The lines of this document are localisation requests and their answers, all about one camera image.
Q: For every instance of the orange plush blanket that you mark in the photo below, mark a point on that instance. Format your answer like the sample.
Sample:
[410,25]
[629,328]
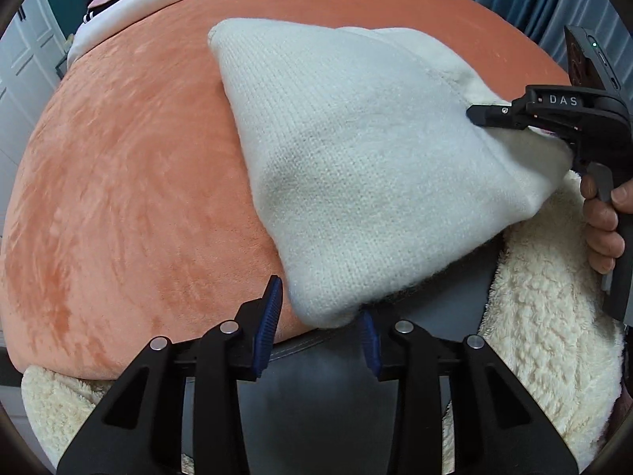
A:
[123,183]

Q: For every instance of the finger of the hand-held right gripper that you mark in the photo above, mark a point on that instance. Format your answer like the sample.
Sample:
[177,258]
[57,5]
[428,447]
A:
[497,115]

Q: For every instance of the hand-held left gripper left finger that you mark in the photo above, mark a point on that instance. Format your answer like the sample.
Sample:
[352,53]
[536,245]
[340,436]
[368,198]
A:
[264,329]

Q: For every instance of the dark grey leather bed footboard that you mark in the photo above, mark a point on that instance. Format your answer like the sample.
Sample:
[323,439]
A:
[316,405]

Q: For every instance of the white wardrobe doors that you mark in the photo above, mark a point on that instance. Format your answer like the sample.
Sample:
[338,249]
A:
[24,49]

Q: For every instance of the cream knit cardigan red buttons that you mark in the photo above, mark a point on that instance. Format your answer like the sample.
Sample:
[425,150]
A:
[371,158]

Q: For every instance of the person's right hand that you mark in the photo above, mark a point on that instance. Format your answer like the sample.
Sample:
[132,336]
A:
[601,237]

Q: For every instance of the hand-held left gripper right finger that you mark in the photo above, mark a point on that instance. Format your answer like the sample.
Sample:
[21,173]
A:
[371,344]

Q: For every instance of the white fleece cloth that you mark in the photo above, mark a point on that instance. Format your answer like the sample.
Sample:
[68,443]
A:
[544,316]

